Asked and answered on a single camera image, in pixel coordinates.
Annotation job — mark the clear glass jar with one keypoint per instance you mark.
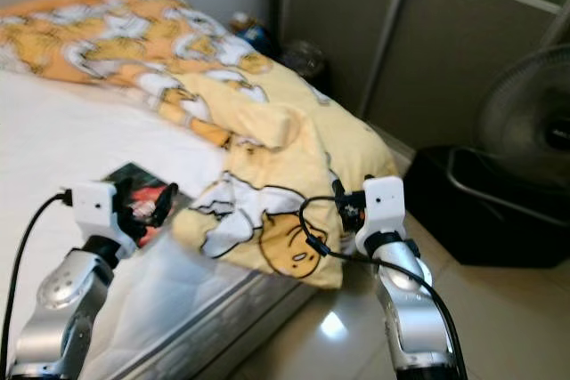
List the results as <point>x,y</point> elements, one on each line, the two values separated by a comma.
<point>305,60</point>

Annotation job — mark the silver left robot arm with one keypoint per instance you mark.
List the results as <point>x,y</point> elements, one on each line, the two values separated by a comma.
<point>62,309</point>

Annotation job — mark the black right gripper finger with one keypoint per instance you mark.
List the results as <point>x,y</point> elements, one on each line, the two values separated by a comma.
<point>340,196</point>

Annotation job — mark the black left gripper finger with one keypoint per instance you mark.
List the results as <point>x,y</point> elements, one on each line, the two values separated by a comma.
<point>167,202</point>

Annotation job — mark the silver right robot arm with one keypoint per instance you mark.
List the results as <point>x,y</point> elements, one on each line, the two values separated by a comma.
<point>414,309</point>

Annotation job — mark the grey sliding wardrobe doors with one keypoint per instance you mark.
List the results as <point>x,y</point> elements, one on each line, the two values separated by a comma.
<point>436,42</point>

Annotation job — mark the black storage box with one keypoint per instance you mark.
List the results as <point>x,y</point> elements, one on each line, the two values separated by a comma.
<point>490,220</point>

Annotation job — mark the yellow cartoon print blanket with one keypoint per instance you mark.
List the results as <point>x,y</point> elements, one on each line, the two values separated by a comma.
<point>285,131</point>

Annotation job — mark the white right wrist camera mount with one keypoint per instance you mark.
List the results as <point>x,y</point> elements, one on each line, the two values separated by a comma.
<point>383,206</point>

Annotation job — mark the black electric fan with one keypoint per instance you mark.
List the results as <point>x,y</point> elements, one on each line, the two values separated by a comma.
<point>525,122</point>

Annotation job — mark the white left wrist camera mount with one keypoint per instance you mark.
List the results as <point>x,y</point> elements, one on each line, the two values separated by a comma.
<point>93,206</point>

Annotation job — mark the dark blue bottle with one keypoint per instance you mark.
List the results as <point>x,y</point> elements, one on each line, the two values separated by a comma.
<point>251,33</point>

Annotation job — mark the dark book with red flowers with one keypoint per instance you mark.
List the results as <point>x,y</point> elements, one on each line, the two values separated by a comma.
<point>134,173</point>

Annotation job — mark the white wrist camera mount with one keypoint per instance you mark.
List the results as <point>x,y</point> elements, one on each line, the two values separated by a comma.
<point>93,206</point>
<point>383,206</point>

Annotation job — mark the white quilted mattress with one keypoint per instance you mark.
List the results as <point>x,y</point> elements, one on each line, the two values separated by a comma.
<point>71,149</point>

